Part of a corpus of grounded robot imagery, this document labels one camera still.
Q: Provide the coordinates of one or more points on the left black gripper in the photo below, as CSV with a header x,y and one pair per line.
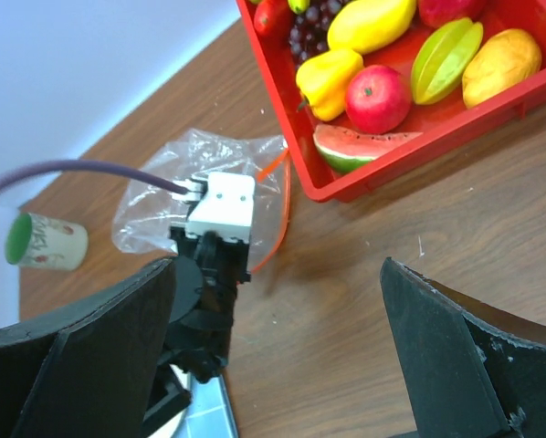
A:
x,y
197,340

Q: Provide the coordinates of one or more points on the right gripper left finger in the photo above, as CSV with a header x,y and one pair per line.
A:
x,y
86,369

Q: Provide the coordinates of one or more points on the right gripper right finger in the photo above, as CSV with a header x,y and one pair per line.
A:
x,y
470,370

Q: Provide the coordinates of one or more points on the clear zip top bag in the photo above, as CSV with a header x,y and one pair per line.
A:
x,y
146,214

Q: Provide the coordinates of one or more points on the yellow bell pepper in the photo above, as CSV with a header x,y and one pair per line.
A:
x,y
323,81

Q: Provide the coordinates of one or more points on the red apple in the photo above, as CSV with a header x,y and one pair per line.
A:
x,y
378,99

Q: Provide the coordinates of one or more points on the cream and teal plate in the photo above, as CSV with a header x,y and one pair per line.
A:
x,y
172,424

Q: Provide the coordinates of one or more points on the blue checked placemat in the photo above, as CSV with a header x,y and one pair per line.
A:
x,y
210,415

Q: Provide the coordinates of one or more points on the green floral mug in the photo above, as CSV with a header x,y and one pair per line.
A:
x,y
38,241

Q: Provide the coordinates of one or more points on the watermelon slice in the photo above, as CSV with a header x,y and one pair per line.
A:
x,y
346,150

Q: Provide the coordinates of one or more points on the red plastic bin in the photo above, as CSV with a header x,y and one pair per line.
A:
x,y
443,126

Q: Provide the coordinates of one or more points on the purple grape bunch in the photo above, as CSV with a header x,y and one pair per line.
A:
x,y
308,33

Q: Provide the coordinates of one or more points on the small red tomato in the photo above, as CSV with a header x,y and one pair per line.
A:
x,y
273,18

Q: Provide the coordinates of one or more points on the small yellow banana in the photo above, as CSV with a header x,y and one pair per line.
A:
x,y
299,7

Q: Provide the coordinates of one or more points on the green yellow starfruit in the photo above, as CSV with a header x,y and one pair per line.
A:
x,y
442,59

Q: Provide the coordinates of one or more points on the orange yellow fruit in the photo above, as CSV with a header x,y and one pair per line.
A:
x,y
504,61

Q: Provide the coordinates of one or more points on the red strawberry toy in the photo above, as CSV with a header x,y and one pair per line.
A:
x,y
436,13

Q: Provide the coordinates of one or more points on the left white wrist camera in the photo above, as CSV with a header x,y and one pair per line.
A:
x,y
223,203

